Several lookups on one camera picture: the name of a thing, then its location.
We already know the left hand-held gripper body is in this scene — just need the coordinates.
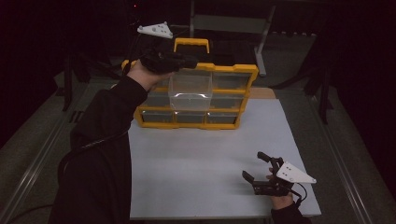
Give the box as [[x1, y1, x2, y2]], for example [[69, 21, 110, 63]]
[[136, 21, 181, 75]]

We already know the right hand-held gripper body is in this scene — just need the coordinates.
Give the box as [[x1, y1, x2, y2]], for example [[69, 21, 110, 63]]
[[251, 157, 318, 197]]

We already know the clear plastic drawer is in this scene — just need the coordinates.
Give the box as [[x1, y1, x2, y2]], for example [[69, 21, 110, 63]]
[[168, 69, 214, 111]]

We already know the yellow parts organizer cabinet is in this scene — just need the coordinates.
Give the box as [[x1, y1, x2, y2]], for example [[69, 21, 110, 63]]
[[120, 37, 260, 131]]

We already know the person's left hand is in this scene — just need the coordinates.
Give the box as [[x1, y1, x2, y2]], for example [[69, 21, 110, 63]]
[[126, 59, 176, 91]]

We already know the person's right hand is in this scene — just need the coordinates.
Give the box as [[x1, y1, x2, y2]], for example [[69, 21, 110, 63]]
[[266, 167, 295, 211]]

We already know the grid of small closed drawers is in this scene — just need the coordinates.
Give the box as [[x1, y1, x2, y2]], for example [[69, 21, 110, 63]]
[[141, 69, 251, 124]]

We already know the white table cover board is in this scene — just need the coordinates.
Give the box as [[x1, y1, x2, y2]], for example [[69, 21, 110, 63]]
[[128, 98, 322, 220]]

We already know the dark metal stand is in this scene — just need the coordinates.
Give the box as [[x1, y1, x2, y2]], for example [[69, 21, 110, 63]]
[[270, 62, 334, 125], [62, 52, 92, 112]]

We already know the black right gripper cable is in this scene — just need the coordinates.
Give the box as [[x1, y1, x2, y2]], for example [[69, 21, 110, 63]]
[[292, 182, 308, 209]]

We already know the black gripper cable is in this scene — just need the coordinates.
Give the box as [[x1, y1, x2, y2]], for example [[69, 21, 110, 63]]
[[8, 129, 130, 224], [292, 182, 308, 209]]

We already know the metal floor rail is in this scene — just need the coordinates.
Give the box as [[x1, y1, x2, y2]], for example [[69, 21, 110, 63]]
[[0, 105, 78, 223], [306, 94, 375, 224]]

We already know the grey metal stand frame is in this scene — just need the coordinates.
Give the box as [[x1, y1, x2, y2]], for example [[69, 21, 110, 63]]
[[189, 0, 276, 77]]

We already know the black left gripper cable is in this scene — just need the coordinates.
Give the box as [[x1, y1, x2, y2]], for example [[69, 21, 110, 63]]
[[8, 129, 130, 224]]

